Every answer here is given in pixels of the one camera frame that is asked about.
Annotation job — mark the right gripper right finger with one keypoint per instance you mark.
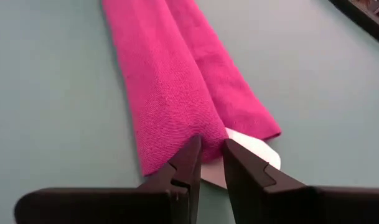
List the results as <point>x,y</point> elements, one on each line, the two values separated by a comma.
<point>285,205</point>

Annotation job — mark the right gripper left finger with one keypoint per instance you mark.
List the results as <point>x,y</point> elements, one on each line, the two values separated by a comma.
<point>114,205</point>

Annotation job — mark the magenta towel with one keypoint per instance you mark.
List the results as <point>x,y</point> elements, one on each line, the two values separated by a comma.
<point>167,87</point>

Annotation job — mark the green table mat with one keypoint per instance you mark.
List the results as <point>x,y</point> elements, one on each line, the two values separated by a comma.
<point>52,109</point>

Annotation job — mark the black metal table frame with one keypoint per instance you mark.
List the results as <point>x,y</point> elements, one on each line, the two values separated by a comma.
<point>363,21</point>

